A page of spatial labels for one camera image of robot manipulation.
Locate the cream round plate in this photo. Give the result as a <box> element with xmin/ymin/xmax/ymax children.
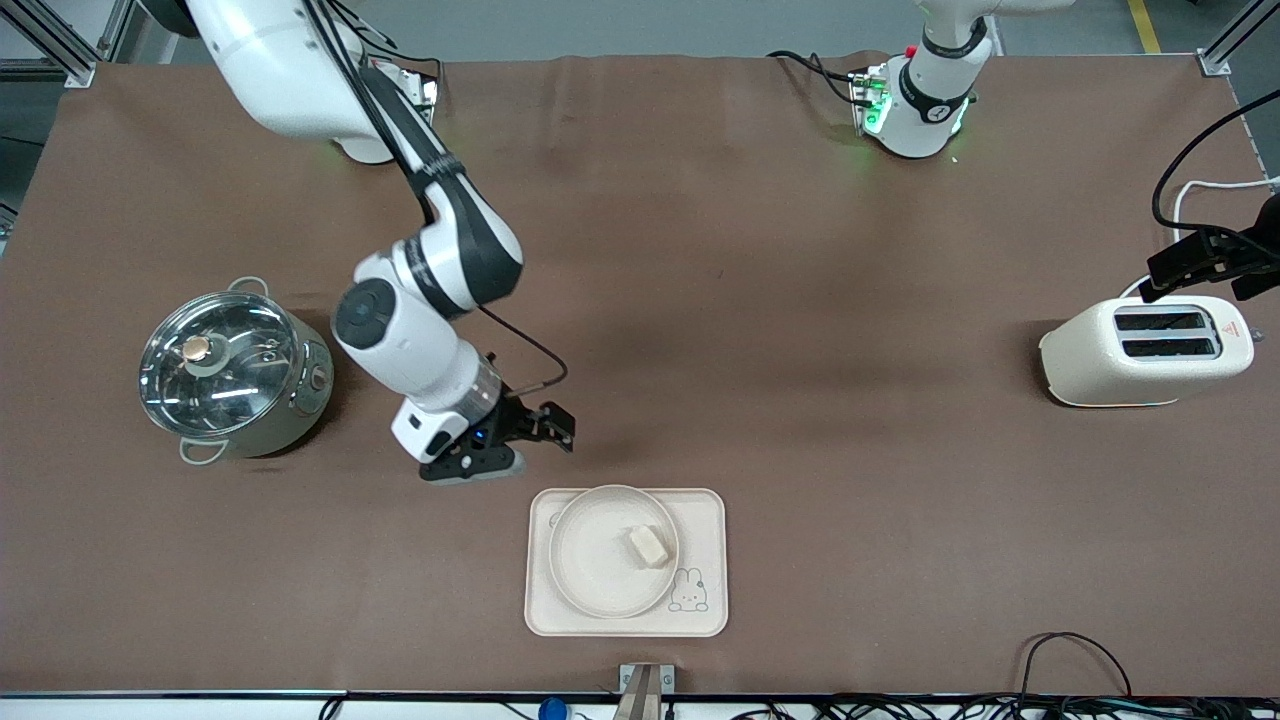
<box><xmin>548</xmin><ymin>484</ymin><xmax>682</xmax><ymax>620</ymax></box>

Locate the pale rectangular bun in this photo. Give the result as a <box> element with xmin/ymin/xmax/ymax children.
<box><xmin>628</xmin><ymin>526</ymin><xmax>672</xmax><ymax>570</ymax></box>

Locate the cream two-slot toaster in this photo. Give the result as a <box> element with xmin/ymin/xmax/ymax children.
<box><xmin>1038</xmin><ymin>294</ymin><xmax>1257</xmax><ymax>409</ymax></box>

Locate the cream rabbit print tray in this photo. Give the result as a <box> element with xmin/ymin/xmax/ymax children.
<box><xmin>524</xmin><ymin>487</ymin><xmax>729</xmax><ymax>638</ymax></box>

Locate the stainless steel electric pot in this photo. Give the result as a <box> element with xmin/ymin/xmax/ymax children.
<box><xmin>138</xmin><ymin>276</ymin><xmax>336</xmax><ymax>467</ymax></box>

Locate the brown table mat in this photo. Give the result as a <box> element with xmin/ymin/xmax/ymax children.
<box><xmin>0</xmin><ymin>52</ymin><xmax>1280</xmax><ymax>698</ymax></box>

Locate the glass pot lid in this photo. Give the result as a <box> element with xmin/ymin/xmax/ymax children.
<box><xmin>139</xmin><ymin>292</ymin><xmax>300</xmax><ymax>437</ymax></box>

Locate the white toaster power cable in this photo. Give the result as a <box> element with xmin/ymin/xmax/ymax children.
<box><xmin>1118</xmin><ymin>177</ymin><xmax>1280</xmax><ymax>301</ymax></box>

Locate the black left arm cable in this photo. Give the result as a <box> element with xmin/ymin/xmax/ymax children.
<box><xmin>1151</xmin><ymin>88</ymin><xmax>1280</xmax><ymax>237</ymax></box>

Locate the metal table edge bracket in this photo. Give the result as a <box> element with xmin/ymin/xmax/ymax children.
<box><xmin>612</xmin><ymin>663</ymin><xmax>677</xmax><ymax>720</ymax></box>

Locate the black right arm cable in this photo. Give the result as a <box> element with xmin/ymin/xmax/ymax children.
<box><xmin>300</xmin><ymin>0</ymin><xmax>570</xmax><ymax>401</ymax></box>

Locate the black looped cable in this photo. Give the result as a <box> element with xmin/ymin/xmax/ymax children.
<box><xmin>1018</xmin><ymin>631</ymin><xmax>1134</xmax><ymax>701</ymax></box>

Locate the black arm base cable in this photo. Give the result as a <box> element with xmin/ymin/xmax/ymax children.
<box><xmin>767</xmin><ymin>49</ymin><xmax>865</xmax><ymax>107</ymax></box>

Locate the black cable bundle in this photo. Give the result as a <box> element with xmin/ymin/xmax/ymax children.
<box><xmin>728</xmin><ymin>693</ymin><xmax>1280</xmax><ymax>720</ymax></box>

